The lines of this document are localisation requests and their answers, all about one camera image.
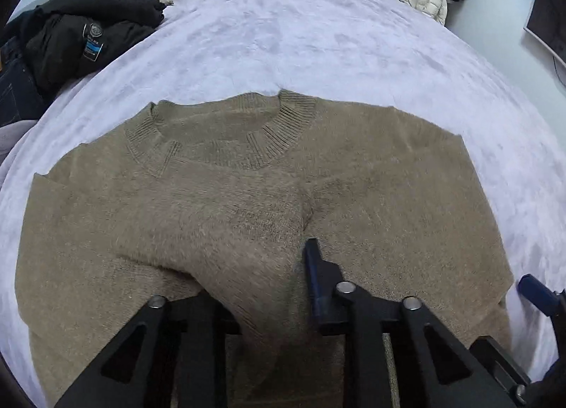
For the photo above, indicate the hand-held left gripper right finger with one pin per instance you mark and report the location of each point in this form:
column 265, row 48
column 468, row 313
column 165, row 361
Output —
column 315, row 284

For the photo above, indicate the grey cloth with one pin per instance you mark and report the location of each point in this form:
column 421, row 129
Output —
column 13, row 138

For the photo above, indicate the tan knit sweater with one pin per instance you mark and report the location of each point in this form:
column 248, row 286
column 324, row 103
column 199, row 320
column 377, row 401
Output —
column 221, row 196

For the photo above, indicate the black jacket with label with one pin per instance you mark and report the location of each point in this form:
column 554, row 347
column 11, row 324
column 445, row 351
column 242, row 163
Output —
column 62, row 36

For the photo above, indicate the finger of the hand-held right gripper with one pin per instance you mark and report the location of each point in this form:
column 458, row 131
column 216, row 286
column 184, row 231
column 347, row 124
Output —
column 537, row 293

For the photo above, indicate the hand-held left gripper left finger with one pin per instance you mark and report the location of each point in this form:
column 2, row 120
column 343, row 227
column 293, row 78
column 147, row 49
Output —
column 194, row 346

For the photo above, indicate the dark monitor screen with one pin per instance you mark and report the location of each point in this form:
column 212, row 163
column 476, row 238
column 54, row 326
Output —
column 546, row 23

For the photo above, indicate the lavender fleece blanket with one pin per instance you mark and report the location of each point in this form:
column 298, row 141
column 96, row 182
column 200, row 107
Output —
column 309, row 45

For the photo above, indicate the dark blue jeans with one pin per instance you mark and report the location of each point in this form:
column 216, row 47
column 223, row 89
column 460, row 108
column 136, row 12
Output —
column 17, row 90

